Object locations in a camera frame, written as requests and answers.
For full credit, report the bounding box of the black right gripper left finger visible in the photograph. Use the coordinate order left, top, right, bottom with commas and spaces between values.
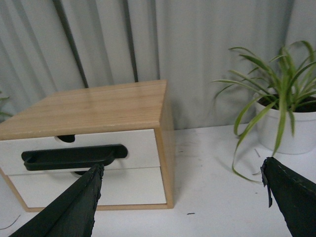
11, 164, 104, 237

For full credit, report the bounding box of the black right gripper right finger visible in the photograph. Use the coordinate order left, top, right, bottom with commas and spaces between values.
260, 157, 316, 237

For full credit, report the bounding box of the black drawer handle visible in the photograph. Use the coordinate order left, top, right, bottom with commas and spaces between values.
21, 144, 128, 171

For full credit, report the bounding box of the white drawer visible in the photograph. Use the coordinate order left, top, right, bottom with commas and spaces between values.
0, 129, 160, 175
10, 167, 166, 208

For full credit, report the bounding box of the wooden drawer cabinet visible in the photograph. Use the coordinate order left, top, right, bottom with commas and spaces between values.
0, 80, 175, 212

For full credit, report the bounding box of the white plant pot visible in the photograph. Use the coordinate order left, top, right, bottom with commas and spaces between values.
256, 103, 316, 155

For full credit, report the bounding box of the green spider plant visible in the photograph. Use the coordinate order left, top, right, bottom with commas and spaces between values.
212, 40, 316, 183

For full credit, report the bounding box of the grey curtain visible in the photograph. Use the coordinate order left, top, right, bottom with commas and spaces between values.
0, 0, 316, 129

